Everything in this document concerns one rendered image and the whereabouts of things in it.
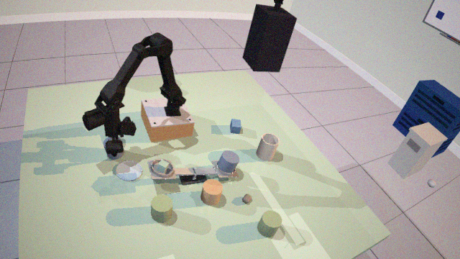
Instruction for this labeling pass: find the small blue block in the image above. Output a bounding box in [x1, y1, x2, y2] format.
[230, 119, 242, 134]

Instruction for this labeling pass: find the orange cylinder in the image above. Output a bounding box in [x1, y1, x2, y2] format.
[201, 179, 223, 206]

